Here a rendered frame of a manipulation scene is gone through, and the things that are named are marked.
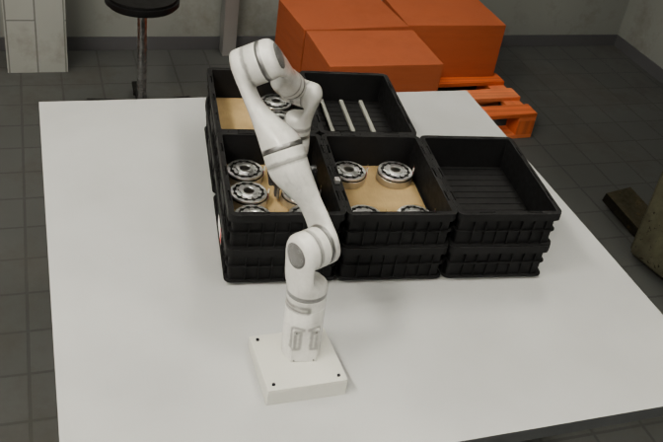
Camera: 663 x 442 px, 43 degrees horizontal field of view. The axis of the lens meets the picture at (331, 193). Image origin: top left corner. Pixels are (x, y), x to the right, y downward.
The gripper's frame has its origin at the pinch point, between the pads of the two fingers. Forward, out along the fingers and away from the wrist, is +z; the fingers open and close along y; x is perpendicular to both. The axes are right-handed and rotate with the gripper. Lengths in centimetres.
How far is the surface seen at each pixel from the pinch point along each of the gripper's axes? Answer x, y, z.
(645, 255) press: 75, 170, 78
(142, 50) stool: 181, -48, 48
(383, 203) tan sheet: 0.1, 27.1, 2.4
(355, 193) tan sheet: 4.5, 19.8, 2.4
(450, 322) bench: -34, 41, 15
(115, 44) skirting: 259, -66, 84
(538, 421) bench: -67, 54, 15
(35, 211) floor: 104, -87, 86
